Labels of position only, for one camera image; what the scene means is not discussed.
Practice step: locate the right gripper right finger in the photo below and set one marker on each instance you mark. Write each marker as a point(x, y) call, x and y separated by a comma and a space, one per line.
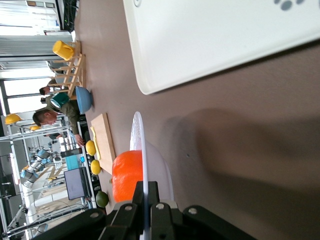
point(175, 225)

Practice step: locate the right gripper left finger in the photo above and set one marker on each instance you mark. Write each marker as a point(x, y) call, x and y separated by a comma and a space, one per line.
point(125, 222)

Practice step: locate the orange fruit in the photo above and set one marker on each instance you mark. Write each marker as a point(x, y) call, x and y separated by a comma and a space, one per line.
point(126, 175)

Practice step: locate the white round plate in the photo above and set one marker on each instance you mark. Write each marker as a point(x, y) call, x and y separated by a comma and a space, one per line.
point(157, 170)

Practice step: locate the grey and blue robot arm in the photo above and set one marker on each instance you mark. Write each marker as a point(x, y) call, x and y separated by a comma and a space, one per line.
point(32, 170)

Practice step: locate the green lime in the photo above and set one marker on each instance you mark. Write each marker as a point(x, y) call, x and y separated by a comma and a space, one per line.
point(102, 199)

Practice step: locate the yellow lemon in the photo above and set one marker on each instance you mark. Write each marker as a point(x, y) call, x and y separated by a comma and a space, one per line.
point(90, 148)
point(95, 167)

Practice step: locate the computer monitor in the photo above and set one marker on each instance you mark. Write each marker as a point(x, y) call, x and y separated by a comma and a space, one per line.
point(73, 183)

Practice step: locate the yellow plastic knife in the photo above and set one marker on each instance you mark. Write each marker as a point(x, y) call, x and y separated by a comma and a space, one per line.
point(98, 150)

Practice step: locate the wooden cutting board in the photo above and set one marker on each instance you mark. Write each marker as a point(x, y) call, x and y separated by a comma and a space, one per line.
point(106, 140)

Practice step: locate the yellow plastic fork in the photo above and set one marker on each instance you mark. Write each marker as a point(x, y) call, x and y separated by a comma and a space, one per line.
point(93, 131)

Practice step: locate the man in olive jacket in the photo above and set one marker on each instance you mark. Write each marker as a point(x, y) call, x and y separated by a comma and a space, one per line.
point(45, 90)
point(65, 112)

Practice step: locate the blue bowl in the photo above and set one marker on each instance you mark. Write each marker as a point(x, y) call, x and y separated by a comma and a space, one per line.
point(83, 100)

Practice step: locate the teal cup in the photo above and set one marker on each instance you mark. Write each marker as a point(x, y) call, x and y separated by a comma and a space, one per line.
point(60, 100)

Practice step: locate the yellow hard hat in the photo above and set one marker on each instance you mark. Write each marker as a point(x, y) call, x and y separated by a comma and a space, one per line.
point(13, 119)

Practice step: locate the wooden mug rack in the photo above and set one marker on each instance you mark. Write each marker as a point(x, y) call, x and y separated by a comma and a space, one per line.
point(75, 70)

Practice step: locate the yellow mug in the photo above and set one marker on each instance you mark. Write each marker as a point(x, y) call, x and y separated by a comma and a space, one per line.
point(62, 50)

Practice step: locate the cream tray with bear print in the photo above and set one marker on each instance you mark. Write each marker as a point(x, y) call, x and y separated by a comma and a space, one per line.
point(212, 42)

